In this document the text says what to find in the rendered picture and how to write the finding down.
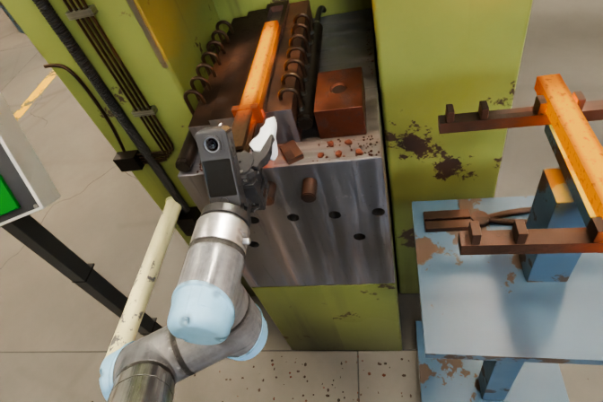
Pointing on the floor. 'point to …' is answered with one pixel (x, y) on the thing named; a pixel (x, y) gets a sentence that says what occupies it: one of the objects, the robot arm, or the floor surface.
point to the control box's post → (72, 266)
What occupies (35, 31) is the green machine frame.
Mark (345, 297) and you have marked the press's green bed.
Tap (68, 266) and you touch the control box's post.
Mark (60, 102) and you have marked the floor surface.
